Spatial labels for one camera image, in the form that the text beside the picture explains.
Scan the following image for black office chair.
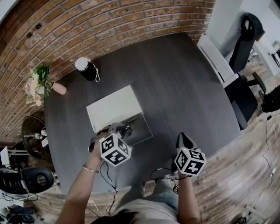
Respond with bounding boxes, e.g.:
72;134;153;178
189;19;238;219
224;12;268;131

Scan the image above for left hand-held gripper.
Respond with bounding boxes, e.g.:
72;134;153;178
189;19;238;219
87;122;133;168

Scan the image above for pink vase with flowers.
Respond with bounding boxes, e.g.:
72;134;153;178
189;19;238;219
24;62;67;107

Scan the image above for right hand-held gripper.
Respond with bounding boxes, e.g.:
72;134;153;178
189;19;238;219
170;132;207;178

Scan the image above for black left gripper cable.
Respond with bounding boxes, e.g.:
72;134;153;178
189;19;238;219
99;161;119;217

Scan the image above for person's left forearm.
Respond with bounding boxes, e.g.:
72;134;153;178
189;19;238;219
64;163;103;221

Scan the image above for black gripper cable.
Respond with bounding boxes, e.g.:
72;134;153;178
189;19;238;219
99;161;119;217
150;167;180;195

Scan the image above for round black side table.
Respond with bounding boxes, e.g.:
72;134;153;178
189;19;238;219
21;115;53;163

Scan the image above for person's left hand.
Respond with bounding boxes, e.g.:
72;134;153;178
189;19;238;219
84;140;105;168

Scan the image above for person's right forearm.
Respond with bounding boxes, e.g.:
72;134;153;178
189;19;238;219
174;172;201;224

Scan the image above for thin gold bracelet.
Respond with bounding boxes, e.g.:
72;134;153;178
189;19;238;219
82;164;100;174

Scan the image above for white equipment cart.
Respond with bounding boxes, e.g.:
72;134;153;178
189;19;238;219
0;146;29;198

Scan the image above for black bottle with white lid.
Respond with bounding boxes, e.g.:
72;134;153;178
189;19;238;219
74;57;101;83

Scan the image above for white floor cable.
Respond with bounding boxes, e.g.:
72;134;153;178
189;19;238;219
262;113;277;178

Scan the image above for white desk side panel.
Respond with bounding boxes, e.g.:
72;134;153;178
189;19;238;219
196;32;239;85

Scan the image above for black chair headrest with hole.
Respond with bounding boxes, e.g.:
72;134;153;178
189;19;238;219
20;167;55;195

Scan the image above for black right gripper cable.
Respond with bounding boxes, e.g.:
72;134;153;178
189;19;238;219
150;167;180;195

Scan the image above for person's legs in jeans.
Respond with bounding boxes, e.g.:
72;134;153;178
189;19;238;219
118;176;179;212

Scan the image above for white box with grey drawer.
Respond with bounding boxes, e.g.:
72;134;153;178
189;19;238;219
86;84;154;147

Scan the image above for person's light shirt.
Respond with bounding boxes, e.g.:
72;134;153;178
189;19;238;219
112;197;181;224

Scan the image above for clear drink bottle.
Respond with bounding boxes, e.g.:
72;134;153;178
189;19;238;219
24;133;44;140

